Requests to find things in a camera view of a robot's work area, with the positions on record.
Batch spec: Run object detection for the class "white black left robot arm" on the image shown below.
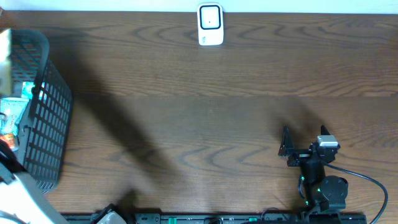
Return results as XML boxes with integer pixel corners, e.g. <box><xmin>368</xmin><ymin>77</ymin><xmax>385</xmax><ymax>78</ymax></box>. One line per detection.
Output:
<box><xmin>1</xmin><ymin>141</ymin><xmax>134</xmax><ymax>224</ymax></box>

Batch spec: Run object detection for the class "orange snack packet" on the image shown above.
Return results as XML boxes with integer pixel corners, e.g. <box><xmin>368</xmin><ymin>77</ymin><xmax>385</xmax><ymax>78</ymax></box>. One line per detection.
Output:
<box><xmin>1</xmin><ymin>133</ymin><xmax>19</xmax><ymax>151</ymax></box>

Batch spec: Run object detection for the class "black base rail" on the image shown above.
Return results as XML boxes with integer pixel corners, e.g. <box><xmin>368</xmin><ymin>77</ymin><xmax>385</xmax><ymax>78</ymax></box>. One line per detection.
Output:
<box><xmin>129</xmin><ymin>211</ymin><xmax>367</xmax><ymax>224</ymax></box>

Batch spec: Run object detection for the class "grey plastic mesh basket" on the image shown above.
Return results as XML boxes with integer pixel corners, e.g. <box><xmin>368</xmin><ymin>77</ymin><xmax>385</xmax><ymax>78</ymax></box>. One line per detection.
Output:
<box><xmin>10</xmin><ymin>30</ymin><xmax>73</xmax><ymax>193</ymax></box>

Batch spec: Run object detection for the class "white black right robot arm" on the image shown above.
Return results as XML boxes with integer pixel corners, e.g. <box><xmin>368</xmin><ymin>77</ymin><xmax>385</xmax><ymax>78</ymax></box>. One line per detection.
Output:
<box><xmin>278</xmin><ymin>126</ymin><xmax>348</xmax><ymax>223</ymax></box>

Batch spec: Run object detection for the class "light green candy packet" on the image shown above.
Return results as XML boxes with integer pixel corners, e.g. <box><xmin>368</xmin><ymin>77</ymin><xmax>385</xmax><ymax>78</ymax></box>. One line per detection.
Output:
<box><xmin>1</xmin><ymin>97</ymin><xmax>29</xmax><ymax>136</ymax></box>

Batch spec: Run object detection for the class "small teal gum pack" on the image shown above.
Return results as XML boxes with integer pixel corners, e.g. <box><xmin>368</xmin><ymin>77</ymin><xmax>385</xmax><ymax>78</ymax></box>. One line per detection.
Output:
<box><xmin>21</xmin><ymin>82</ymin><xmax>47</xmax><ymax>100</ymax></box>

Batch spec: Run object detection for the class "yellow white snack bag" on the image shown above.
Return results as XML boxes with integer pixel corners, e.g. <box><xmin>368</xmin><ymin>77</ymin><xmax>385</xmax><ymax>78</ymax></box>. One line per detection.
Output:
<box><xmin>1</xmin><ymin>29</ymin><xmax>12</xmax><ymax>95</ymax></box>

